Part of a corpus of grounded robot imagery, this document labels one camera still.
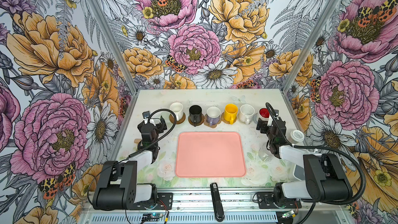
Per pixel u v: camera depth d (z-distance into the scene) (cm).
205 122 102
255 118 94
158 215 71
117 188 43
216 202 73
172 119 102
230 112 97
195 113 99
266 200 74
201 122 102
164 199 75
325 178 44
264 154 84
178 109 102
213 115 104
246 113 104
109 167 43
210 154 90
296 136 89
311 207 68
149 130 67
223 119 104
